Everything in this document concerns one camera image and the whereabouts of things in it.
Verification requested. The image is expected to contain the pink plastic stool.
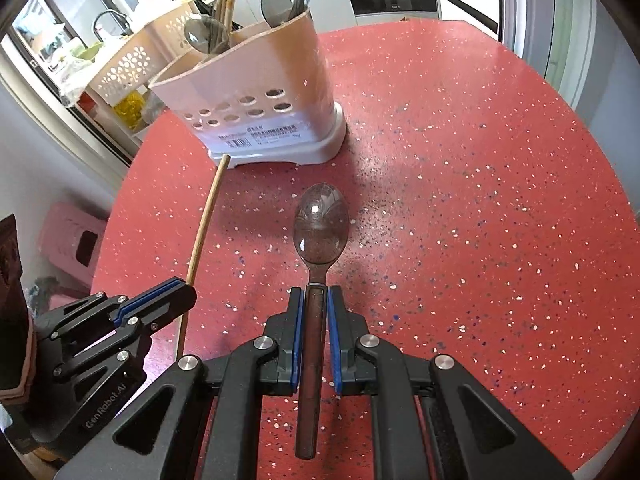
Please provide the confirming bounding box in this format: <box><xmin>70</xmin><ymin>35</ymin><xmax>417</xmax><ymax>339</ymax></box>
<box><xmin>42</xmin><ymin>201</ymin><xmax>108</xmax><ymax>298</ymax></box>

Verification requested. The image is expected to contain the kitchen faucet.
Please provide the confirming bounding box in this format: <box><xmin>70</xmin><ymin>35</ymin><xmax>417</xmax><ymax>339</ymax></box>
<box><xmin>92</xmin><ymin>9</ymin><xmax>130</xmax><ymax>41</ymax></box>

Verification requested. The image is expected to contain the beige perforated utensil holder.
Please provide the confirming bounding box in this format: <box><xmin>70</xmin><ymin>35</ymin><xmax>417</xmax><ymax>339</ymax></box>
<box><xmin>149</xmin><ymin>10</ymin><xmax>348</xmax><ymax>167</ymax></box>

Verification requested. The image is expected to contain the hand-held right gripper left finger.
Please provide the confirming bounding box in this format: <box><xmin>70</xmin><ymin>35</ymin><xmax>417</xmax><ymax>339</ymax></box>
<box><xmin>52</xmin><ymin>286</ymin><xmax>306</xmax><ymax>480</ymax></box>

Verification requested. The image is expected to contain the beige flower-hole basket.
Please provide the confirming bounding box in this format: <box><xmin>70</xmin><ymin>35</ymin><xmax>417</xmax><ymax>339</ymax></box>
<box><xmin>87</xmin><ymin>0</ymin><xmax>201</xmax><ymax>103</ymax></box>

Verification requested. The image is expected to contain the person's left forearm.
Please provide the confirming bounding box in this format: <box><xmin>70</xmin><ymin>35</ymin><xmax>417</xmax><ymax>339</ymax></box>
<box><xmin>0</xmin><ymin>215</ymin><xmax>36</xmax><ymax>406</ymax></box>

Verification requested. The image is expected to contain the metal spoon brown handle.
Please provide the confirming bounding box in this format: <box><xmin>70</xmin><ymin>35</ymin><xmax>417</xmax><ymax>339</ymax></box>
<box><xmin>292</xmin><ymin>182</ymin><xmax>350</xmax><ymax>461</ymax></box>

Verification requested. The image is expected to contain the clear plastic bag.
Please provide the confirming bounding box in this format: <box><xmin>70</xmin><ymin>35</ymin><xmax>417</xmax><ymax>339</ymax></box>
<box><xmin>57</xmin><ymin>55</ymin><xmax>96</xmax><ymax>108</ymax></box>

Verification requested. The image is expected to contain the yellow bag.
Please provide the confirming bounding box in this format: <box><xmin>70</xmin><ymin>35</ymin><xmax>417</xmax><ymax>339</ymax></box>
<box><xmin>112</xmin><ymin>89</ymin><xmax>151</xmax><ymax>128</ymax></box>

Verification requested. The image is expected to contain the green bowl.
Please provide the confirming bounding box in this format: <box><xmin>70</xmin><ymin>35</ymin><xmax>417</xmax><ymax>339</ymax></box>
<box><xmin>70</xmin><ymin>40</ymin><xmax>106</xmax><ymax>61</ymax></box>

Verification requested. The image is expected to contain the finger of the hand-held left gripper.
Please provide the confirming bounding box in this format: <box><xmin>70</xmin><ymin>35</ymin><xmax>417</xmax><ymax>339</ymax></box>
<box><xmin>52</xmin><ymin>285</ymin><xmax>198</xmax><ymax>381</ymax></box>
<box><xmin>35</xmin><ymin>277</ymin><xmax>188</xmax><ymax>341</ymax></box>

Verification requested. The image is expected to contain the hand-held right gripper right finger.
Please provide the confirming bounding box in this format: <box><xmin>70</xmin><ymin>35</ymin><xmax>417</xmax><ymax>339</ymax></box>
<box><xmin>326</xmin><ymin>286</ymin><xmax>573</xmax><ymax>480</ymax></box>

